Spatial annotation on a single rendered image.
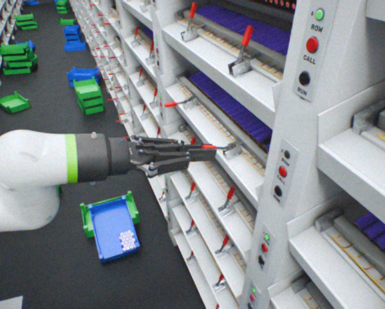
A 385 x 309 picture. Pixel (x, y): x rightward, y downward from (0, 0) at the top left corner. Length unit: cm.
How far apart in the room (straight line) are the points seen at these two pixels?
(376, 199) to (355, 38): 18
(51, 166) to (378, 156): 48
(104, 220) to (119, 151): 117
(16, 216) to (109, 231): 107
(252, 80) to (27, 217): 50
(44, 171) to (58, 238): 129
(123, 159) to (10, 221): 24
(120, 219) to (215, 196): 91
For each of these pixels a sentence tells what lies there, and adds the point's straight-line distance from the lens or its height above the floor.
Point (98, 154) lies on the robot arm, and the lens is 55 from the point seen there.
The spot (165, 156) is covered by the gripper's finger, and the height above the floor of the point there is 95.
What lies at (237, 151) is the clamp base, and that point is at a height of 91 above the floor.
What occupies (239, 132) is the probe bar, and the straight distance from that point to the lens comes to 73.
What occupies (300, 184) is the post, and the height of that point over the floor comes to 101.
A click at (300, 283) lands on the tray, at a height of 74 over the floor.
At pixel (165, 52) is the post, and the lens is 103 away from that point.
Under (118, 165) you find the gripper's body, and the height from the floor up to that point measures 97.
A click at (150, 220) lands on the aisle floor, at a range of 177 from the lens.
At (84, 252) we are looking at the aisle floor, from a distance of 171.
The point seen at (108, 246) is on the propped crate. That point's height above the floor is 3.
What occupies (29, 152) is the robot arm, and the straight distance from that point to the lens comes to 54.
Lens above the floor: 131
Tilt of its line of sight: 37 degrees down
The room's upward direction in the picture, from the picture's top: straight up
